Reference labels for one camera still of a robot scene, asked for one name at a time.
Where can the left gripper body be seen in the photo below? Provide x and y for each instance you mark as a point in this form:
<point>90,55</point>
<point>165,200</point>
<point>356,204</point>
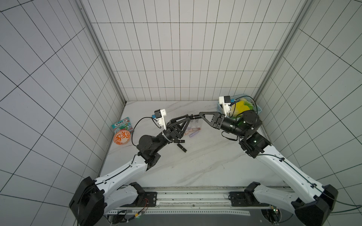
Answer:
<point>171,133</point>

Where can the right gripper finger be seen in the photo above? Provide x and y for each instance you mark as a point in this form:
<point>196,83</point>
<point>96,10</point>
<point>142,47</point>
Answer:
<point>210,120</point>
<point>217,114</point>

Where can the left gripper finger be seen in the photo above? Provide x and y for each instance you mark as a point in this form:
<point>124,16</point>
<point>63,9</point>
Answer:
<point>183,127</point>
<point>180,121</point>

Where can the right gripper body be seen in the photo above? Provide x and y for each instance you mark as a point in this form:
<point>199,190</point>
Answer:
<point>219,122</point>

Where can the lilac lip gloss tube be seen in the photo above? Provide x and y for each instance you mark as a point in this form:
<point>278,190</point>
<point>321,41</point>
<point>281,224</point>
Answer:
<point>194,133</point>

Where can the black lipstick lowest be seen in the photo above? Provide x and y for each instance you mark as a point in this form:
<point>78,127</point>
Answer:
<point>182,147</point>

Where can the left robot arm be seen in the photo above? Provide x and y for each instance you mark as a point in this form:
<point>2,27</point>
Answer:
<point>95,197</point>

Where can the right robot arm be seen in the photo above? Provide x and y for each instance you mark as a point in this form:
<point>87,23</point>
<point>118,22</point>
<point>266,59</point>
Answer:
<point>310,201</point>

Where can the clear acrylic lipstick organizer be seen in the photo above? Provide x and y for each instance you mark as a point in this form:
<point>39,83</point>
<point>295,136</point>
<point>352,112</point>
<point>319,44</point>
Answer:
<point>195,123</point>

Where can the teal plastic basket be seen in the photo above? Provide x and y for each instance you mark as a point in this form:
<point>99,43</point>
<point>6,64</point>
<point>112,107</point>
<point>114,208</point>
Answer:
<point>259,109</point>

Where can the green candy packet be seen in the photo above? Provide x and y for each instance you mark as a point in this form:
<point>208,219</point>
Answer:
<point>124,124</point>

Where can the orange patterned cup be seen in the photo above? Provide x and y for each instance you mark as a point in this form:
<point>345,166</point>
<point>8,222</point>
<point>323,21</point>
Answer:
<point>122,137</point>

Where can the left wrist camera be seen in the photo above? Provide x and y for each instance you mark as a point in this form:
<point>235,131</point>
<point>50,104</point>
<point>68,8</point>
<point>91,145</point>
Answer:
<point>159,116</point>

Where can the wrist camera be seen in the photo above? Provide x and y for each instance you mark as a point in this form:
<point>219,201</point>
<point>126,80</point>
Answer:
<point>224,104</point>
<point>159,116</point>

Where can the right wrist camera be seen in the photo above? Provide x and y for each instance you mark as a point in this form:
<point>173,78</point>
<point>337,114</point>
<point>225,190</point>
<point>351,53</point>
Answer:
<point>224,104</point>

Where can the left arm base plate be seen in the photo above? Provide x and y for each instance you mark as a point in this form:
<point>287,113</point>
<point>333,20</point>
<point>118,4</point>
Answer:
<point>147,199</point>

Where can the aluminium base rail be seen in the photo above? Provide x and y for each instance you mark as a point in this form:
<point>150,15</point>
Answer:
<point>215,200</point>

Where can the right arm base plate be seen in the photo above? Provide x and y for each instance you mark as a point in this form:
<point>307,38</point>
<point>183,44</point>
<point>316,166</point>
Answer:
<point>244,199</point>

